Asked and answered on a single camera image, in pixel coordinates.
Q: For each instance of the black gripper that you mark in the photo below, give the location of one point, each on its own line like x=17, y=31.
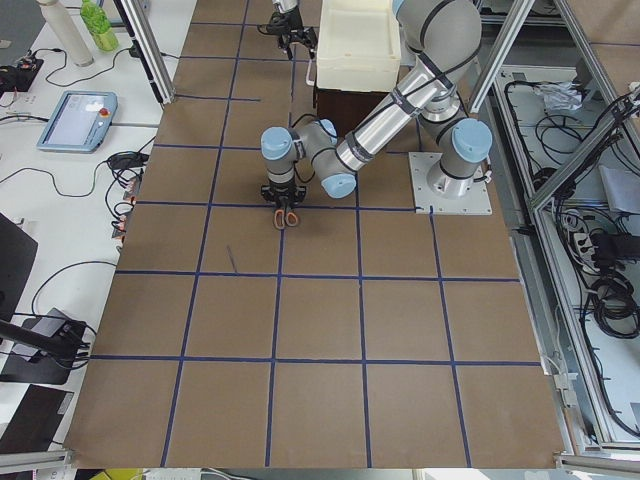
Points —
x=295, y=20
x=283, y=192

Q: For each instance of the grey orange handled scissors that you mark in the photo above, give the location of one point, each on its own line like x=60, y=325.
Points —
x=285, y=217

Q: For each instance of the wooden drawer with white handle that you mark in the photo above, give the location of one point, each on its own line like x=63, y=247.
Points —
x=310, y=81

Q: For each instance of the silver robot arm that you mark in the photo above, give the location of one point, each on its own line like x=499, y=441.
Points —
x=444, y=37
x=286, y=6

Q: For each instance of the cream white plastic tray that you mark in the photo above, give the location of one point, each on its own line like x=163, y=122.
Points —
x=358, y=47

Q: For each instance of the dark brown wooden cabinet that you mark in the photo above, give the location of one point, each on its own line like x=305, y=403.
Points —
x=345, y=109

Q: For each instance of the green plastic bottle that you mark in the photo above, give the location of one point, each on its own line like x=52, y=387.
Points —
x=98, y=26

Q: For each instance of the blue teach pendant tablet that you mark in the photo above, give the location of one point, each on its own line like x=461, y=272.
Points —
x=79, y=122

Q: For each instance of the white thermos bottle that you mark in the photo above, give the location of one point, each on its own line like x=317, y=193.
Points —
x=58, y=18

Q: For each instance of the crumpled white paper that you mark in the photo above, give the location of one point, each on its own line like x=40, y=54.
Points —
x=559, y=96

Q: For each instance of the black monitor stand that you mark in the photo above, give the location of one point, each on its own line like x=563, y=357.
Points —
x=45, y=348

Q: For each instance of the aluminium frame post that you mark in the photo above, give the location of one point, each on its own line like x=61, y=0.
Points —
x=140, y=32

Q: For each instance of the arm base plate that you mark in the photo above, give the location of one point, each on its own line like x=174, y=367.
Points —
x=436, y=193

